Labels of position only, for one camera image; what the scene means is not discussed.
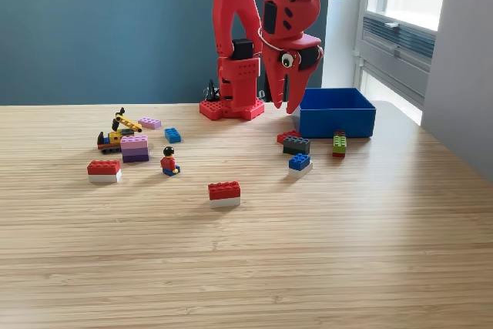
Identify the blue and white brick stack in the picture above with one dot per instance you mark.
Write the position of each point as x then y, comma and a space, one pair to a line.
299, 163

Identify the flat pink brick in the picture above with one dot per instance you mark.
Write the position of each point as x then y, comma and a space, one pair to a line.
150, 123

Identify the dark grey brick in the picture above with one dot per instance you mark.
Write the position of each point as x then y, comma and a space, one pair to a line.
296, 146

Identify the grey louvered window unit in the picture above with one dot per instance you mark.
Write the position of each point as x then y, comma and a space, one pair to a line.
400, 42

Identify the blue plastic bin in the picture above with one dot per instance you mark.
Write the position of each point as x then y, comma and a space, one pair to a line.
337, 121

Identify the pink and purple brick stack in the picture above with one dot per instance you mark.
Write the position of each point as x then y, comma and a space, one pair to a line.
135, 150

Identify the small blue brick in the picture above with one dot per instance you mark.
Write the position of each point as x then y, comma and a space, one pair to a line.
173, 135

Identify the toy figure red shirt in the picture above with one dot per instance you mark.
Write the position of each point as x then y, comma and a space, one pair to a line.
168, 162

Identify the small yellow toy digger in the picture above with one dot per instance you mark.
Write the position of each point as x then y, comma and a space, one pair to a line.
113, 138

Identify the red and white brick stack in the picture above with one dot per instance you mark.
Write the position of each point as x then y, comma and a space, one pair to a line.
224, 192
104, 169

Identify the green and red brick stack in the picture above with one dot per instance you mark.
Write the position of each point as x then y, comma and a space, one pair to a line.
339, 144

